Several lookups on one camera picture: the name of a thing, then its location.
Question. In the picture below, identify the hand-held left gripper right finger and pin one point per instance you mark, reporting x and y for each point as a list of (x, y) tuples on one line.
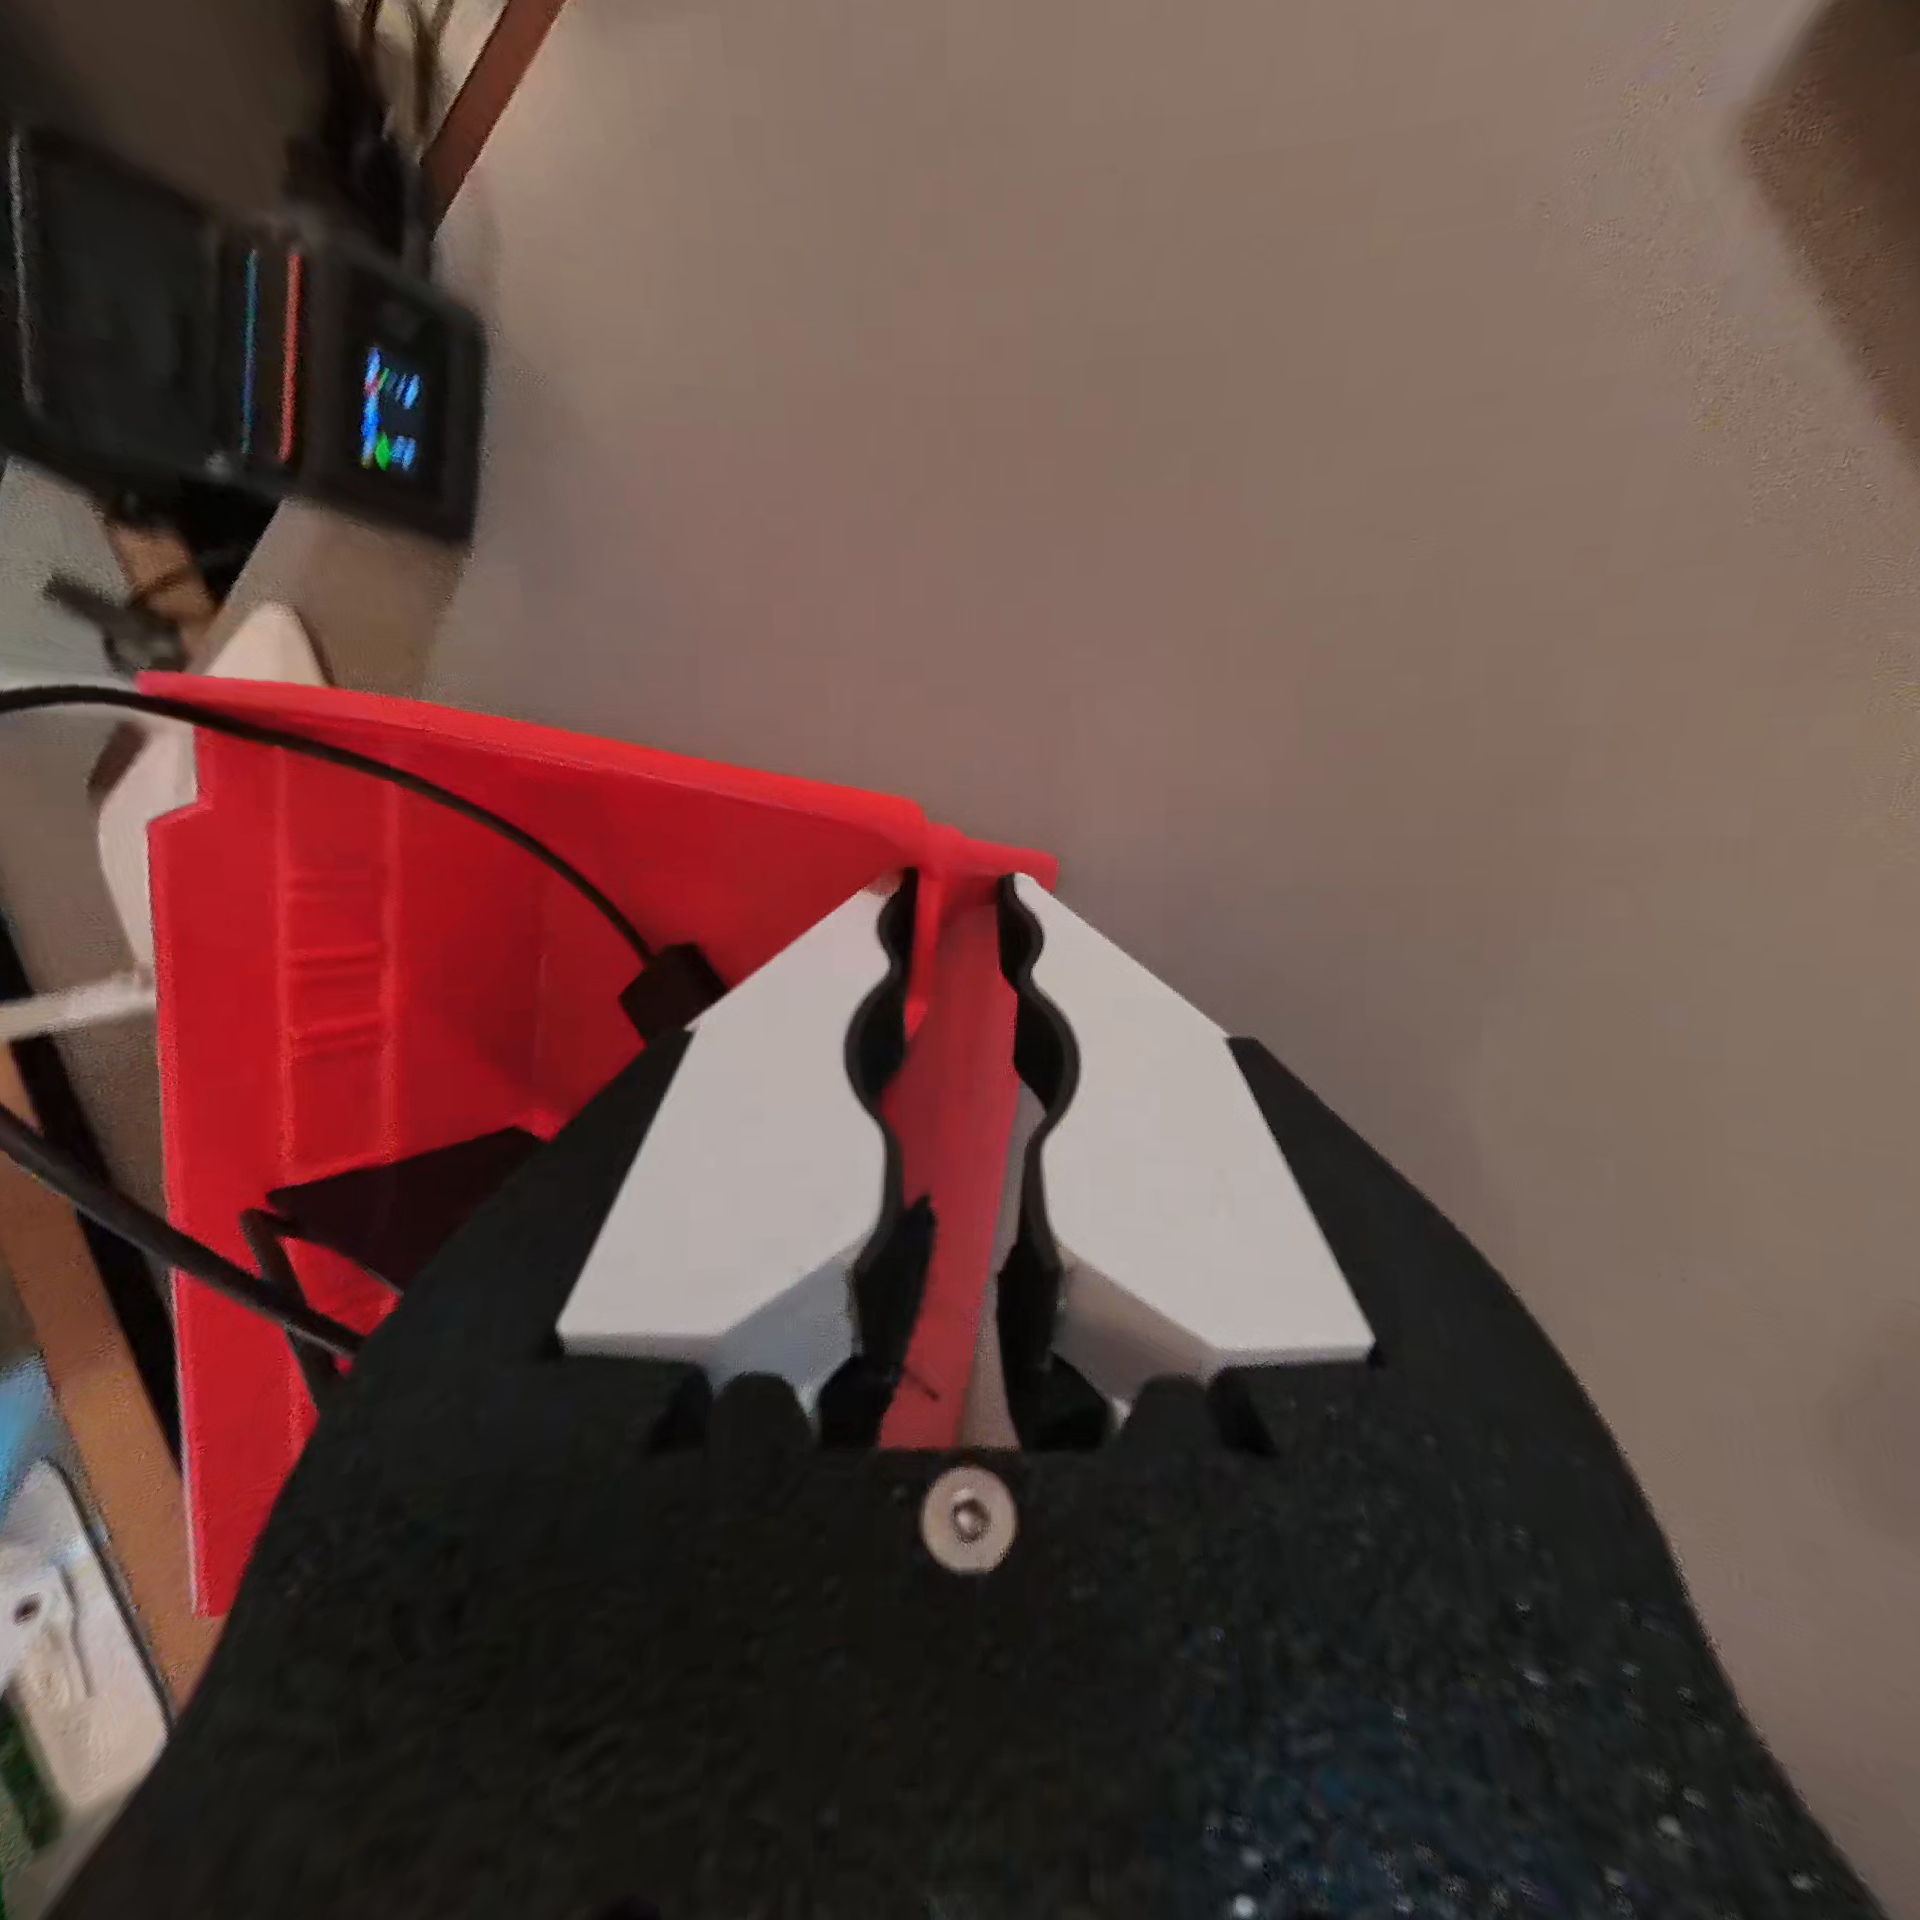
[(1185, 1186)]

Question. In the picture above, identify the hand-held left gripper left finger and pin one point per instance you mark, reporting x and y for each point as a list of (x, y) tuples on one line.
[(734, 1171)]

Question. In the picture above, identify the red plastic bin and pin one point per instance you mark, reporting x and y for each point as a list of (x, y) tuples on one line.
[(451, 962)]

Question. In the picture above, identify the wooden board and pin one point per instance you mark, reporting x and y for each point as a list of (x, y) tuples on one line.
[(89, 1350)]

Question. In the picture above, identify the white stand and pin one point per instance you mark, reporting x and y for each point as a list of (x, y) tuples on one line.
[(263, 653)]

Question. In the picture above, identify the black charging case with display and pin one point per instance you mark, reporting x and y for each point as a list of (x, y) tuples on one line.
[(196, 359)]

